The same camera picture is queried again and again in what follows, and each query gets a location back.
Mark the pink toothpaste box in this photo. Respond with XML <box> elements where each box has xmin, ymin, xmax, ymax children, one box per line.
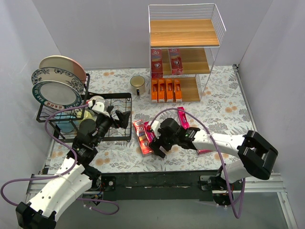
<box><xmin>197</xmin><ymin>149</ymin><xmax>212</xmax><ymax>155</ymax></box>
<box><xmin>177</xmin><ymin>107</ymin><xmax>190</xmax><ymax>129</ymax></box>
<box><xmin>144</xmin><ymin>122</ymin><xmax>155</xmax><ymax>143</ymax></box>

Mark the red 3D toothpaste box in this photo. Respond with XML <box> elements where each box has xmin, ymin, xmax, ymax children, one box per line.
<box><xmin>132</xmin><ymin>119</ymin><xmax>153</xmax><ymax>156</ymax></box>
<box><xmin>168</xmin><ymin>48</ymin><xmax>183</xmax><ymax>75</ymax></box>
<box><xmin>151</xmin><ymin>49</ymin><xmax>163</xmax><ymax>78</ymax></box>

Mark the orange toothpaste box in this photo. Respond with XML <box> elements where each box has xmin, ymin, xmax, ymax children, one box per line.
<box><xmin>151</xmin><ymin>79</ymin><xmax>158</xmax><ymax>103</ymax></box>
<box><xmin>174</xmin><ymin>79</ymin><xmax>182</xmax><ymax>102</ymax></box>
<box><xmin>158</xmin><ymin>79</ymin><xmax>166</xmax><ymax>103</ymax></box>
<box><xmin>165</xmin><ymin>78</ymin><xmax>173</xmax><ymax>103</ymax></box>

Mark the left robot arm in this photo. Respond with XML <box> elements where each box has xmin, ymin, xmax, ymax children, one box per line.
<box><xmin>16</xmin><ymin>106</ymin><xmax>131</xmax><ymax>229</ymax></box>

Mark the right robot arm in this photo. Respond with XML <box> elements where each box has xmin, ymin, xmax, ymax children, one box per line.
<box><xmin>149</xmin><ymin>118</ymin><xmax>278</xmax><ymax>190</ymax></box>

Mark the small white teal bowl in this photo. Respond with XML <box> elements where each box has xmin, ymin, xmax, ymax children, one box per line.
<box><xmin>89</xmin><ymin>95</ymin><xmax>105</xmax><ymax>103</ymax></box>

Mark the yellow-green cup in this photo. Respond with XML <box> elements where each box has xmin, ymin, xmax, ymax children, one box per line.
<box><xmin>77</xmin><ymin>110</ymin><xmax>95</xmax><ymax>124</ymax></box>

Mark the cream enamel mug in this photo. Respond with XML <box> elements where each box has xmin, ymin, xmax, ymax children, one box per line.
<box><xmin>130</xmin><ymin>75</ymin><xmax>145</xmax><ymax>96</ymax></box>

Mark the blue cup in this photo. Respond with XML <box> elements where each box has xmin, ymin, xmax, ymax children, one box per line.
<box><xmin>54</xmin><ymin>112</ymin><xmax>76</xmax><ymax>133</ymax></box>

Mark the green-rimmed white plate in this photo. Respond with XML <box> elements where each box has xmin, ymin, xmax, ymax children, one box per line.
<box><xmin>32</xmin><ymin>80</ymin><xmax>82</xmax><ymax>110</ymax></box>

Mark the floral table mat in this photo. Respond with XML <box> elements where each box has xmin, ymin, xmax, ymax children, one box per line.
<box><xmin>47</xmin><ymin>65</ymin><xmax>268</xmax><ymax>174</ymax></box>

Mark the beige pink-rimmed plate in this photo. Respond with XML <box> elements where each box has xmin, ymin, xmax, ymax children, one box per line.
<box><xmin>39</xmin><ymin>55</ymin><xmax>87</xmax><ymax>83</ymax></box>

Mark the blue floral plate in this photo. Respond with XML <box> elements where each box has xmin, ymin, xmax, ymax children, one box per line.
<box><xmin>31</xmin><ymin>67</ymin><xmax>84</xmax><ymax>94</ymax></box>

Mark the black wire dish rack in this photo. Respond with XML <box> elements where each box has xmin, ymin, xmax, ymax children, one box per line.
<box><xmin>36</xmin><ymin>73</ymin><xmax>132</xmax><ymax>143</ymax></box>

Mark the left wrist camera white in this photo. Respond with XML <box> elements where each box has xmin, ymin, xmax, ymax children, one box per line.
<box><xmin>87</xmin><ymin>98</ymin><xmax>110</xmax><ymax>117</ymax></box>

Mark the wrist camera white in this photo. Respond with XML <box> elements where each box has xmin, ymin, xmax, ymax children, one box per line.
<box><xmin>149</xmin><ymin>121</ymin><xmax>161</xmax><ymax>138</ymax></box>
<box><xmin>87</xmin><ymin>98</ymin><xmax>110</xmax><ymax>117</ymax></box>

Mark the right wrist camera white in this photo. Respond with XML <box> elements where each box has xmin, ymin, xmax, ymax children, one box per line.
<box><xmin>149</xmin><ymin>121</ymin><xmax>161</xmax><ymax>138</ymax></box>

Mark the aluminium frame base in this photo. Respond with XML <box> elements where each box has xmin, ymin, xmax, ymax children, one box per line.
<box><xmin>18</xmin><ymin>63</ymin><xmax>298</xmax><ymax>229</ymax></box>

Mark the white wire wooden shelf rack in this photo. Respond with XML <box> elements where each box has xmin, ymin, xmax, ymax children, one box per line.
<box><xmin>148</xmin><ymin>3</ymin><xmax>226</xmax><ymax>103</ymax></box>

